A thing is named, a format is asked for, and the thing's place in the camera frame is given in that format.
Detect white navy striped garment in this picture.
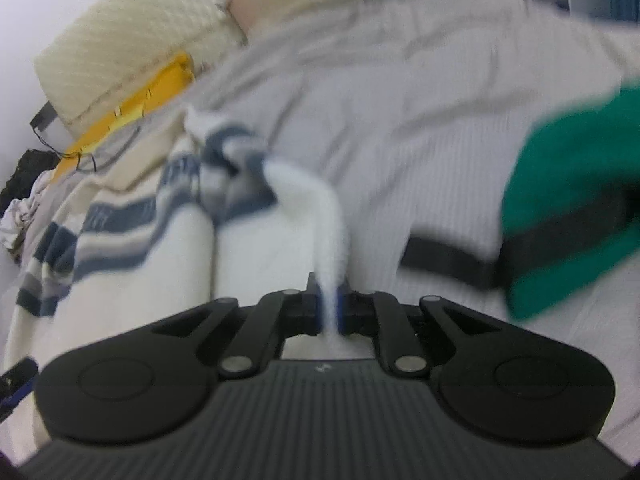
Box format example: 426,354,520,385
0,107,373,466

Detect black rimmed eyeglasses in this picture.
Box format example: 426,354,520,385
31,102,143,173

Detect black knitted cloth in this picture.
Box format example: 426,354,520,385
0,150,61,203

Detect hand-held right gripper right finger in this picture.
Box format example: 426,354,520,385
336,282,501,378

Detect green cloth with black band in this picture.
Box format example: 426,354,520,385
400,77,640,322

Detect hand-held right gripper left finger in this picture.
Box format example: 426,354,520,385
150,272,328,378

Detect beige pillow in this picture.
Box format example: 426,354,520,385
227,0,361,43

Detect grey textured bed sheet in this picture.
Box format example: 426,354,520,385
187,0,640,456

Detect cream woven basket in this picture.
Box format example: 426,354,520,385
34,0,251,128

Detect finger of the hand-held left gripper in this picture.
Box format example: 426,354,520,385
0,356,40,423

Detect yellow board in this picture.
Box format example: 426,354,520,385
52,52,195,181

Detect crumpled white cloth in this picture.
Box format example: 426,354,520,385
0,192,53,261

